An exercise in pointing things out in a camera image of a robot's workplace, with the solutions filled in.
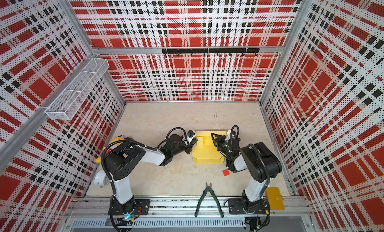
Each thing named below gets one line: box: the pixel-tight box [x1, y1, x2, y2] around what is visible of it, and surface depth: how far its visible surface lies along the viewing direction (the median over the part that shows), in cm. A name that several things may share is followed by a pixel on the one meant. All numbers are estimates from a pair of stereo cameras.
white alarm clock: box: [94, 169, 110, 188], surface depth 78 cm
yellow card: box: [266, 187, 285, 211], surface depth 76 cm
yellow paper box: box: [191, 131, 227, 165], surface depth 92 cm
